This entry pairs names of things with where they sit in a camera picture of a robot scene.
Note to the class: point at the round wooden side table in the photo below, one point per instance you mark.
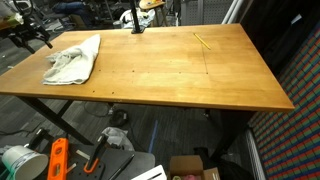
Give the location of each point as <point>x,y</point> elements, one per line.
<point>151,4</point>

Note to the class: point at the yellow pencil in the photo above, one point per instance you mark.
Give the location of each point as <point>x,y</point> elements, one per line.
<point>202,40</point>

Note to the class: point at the grey perforated metal panel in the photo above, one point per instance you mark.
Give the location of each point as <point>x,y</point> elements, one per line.
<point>210,11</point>

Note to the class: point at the black pen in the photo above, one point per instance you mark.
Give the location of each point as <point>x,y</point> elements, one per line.
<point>121,166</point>

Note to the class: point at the black orange bar clamp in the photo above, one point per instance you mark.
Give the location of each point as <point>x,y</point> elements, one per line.
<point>98,146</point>

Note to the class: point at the white slotted rail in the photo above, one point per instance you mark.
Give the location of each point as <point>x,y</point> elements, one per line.
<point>255,156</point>

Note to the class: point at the crumpled white sheet pile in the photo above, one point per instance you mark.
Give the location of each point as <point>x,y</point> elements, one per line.
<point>126,18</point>

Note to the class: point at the white flat box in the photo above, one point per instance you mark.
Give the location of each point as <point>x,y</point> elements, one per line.
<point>146,173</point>

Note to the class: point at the small open cardboard box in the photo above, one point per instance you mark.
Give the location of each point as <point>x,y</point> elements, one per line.
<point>185,165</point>

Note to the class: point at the blue floor tape strip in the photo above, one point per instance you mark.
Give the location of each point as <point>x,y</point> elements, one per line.
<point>153,136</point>

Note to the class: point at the black camera stand pole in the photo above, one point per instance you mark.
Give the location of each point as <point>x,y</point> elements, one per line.
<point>134,15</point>

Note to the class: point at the black perforated plate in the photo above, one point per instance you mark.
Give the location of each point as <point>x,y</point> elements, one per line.
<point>133,163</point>

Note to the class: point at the white woven cloth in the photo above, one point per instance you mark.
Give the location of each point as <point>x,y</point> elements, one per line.
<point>76,63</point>

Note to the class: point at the seated person in jeans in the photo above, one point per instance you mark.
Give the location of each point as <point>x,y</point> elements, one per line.
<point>71,6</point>

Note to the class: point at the white leaning pipe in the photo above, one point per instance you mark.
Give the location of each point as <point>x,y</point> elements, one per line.
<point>239,11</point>
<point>230,11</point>

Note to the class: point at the white paper cup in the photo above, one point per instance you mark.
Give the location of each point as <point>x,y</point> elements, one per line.
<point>20,160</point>

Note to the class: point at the black curtain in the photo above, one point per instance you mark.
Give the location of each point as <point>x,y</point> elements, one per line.
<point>273,26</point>

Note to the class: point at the white plastic bag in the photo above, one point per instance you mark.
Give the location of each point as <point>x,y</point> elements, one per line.
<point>116,135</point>

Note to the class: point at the black table frame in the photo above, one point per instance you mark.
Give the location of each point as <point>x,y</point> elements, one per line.
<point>50,115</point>

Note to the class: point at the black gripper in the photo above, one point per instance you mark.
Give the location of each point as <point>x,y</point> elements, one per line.
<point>26,31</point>

